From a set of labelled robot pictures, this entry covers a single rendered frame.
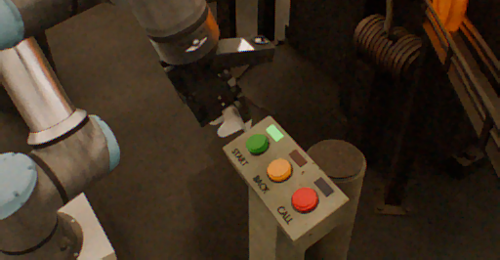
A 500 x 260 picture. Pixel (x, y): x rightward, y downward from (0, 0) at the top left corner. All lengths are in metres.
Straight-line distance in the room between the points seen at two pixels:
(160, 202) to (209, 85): 0.93
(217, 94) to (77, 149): 0.56
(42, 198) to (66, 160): 0.10
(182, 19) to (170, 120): 1.29
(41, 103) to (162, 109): 0.84
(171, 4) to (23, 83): 0.63
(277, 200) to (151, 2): 0.39
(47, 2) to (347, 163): 0.62
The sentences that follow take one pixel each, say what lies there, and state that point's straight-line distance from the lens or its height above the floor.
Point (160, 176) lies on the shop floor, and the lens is 1.68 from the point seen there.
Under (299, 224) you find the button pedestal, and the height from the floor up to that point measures 0.59.
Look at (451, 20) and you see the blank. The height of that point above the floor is 0.69.
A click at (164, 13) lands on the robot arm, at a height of 0.92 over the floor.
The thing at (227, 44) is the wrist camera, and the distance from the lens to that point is 0.73.
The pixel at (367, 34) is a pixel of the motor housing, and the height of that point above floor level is 0.51.
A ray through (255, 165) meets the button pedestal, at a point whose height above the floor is 0.59.
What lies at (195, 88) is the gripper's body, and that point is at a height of 0.78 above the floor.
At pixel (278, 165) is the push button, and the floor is 0.61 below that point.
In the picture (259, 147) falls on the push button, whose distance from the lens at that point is 0.87.
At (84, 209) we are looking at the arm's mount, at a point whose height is 0.17.
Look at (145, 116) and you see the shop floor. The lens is 1.93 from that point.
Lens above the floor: 1.20
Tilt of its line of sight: 40 degrees down
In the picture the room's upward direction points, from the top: straight up
